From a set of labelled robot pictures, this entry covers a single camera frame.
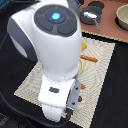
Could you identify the knife with orange handle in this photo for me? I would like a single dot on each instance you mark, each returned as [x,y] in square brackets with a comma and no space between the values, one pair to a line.
[89,58]

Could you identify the beige bowl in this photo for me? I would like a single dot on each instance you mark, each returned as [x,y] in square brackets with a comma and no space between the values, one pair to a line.
[122,15]

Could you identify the white and blue bottle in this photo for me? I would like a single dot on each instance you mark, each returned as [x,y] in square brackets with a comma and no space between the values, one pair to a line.
[88,14]

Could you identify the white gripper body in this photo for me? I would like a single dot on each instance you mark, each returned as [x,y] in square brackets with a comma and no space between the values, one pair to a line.
[58,96]

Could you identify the round wooden plate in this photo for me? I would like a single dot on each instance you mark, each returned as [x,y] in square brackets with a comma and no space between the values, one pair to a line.
[80,66]

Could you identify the grey toy frying pan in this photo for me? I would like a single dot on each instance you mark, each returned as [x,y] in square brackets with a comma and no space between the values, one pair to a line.
[90,21]

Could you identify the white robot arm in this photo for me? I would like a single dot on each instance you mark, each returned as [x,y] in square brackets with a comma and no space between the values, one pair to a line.
[49,32]

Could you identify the woven beige placemat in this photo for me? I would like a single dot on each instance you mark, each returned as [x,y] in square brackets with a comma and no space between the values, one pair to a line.
[92,76]

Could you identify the dark pot lid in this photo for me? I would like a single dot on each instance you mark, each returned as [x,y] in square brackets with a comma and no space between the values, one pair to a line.
[98,4]

